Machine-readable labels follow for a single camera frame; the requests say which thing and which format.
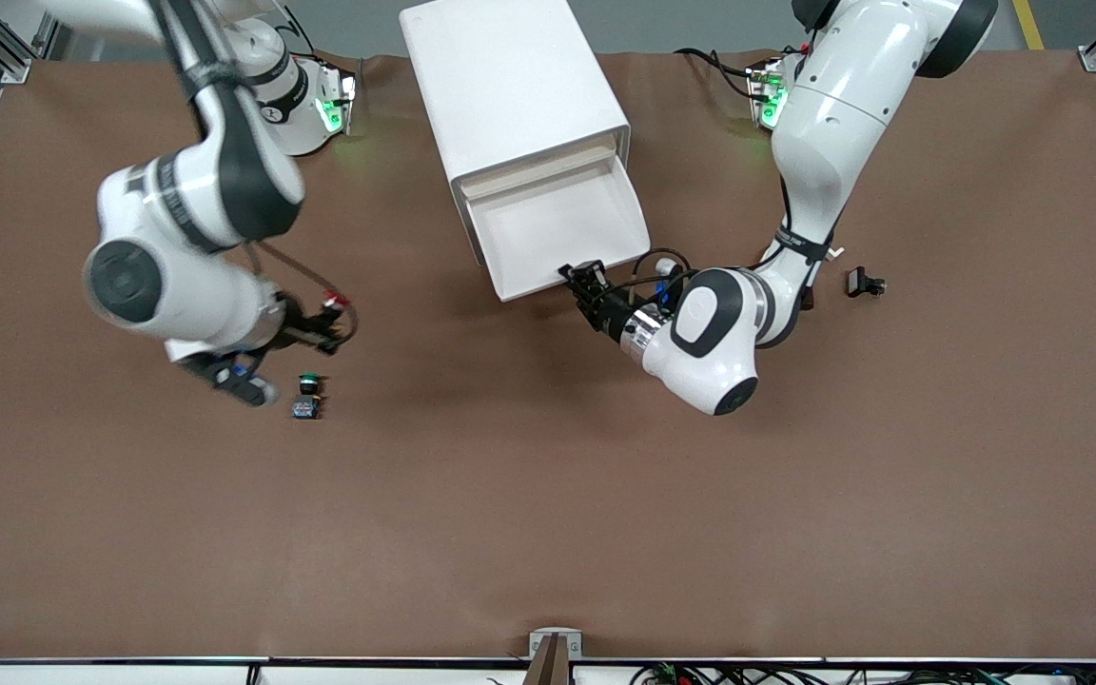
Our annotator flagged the white pull-out drawer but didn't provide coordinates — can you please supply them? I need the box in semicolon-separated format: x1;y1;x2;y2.
460;152;653;304

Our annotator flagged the white drawer cabinet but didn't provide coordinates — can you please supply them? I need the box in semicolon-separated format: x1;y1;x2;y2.
400;0;633;269

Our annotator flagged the brown table cover sheet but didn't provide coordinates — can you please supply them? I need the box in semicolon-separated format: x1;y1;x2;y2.
0;48;1096;663

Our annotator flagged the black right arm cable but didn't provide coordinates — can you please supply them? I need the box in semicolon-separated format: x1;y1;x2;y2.
248;240;361;355

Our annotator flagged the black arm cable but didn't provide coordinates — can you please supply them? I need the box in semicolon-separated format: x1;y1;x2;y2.
626;247;706;310
248;240;361;355

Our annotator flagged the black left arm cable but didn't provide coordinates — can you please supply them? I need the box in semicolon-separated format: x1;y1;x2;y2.
626;247;706;310

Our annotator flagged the green push button switch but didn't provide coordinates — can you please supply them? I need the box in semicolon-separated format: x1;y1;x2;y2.
291;373;326;421

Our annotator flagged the metal edge bracket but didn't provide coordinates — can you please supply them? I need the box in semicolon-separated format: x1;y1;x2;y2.
528;627;584;660

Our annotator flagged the brown wooden post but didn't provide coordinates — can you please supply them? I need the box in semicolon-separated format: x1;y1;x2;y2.
520;635;574;685

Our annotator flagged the white table edge rail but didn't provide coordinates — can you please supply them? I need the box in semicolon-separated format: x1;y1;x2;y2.
0;656;1096;685

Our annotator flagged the tangled cable bundle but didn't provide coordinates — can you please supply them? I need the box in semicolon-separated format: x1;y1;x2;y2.
628;661;1096;685

